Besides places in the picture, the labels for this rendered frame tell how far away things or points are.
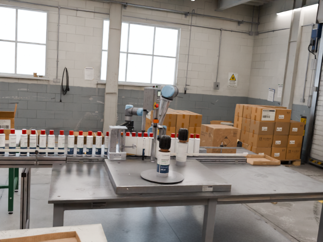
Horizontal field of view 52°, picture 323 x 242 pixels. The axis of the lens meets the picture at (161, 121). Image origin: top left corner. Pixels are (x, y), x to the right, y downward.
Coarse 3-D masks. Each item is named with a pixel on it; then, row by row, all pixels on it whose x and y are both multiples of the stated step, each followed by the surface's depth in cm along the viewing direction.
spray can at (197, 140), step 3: (198, 135) 300; (195, 138) 301; (198, 138) 300; (195, 141) 300; (198, 141) 300; (195, 144) 300; (198, 144) 300; (195, 147) 301; (198, 147) 301; (195, 150) 301; (198, 150) 301; (195, 156) 301; (198, 156) 303
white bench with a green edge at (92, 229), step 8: (96, 224) 170; (0, 232) 154; (8, 232) 155; (16, 232) 155; (24, 232) 156; (32, 232) 157; (40, 232) 157; (48, 232) 158; (80, 232) 160; (88, 232) 161; (96, 232) 161; (88, 240) 154; (96, 240) 154; (104, 240) 155
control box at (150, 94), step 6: (144, 90) 286; (150, 90) 284; (156, 90) 287; (144, 96) 286; (150, 96) 284; (156, 96) 288; (144, 102) 287; (150, 102) 285; (156, 102) 290; (144, 108) 287; (150, 108) 286; (156, 108) 292
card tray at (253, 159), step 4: (244, 156) 333; (248, 156) 335; (252, 156) 336; (256, 156) 337; (260, 156) 338; (264, 156) 340; (268, 156) 334; (248, 160) 323; (252, 160) 324; (256, 160) 326; (260, 160) 327; (264, 160) 328; (268, 160) 330; (272, 160) 328; (276, 160) 321; (252, 164) 309; (256, 164) 308; (260, 164) 310; (264, 164) 311; (268, 164) 312; (272, 164) 313; (276, 164) 315
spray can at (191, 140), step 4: (192, 136) 299; (192, 140) 298; (188, 144) 300; (192, 144) 299; (188, 148) 300; (192, 148) 299; (188, 152) 300; (192, 152) 300; (188, 156) 300; (192, 156) 301
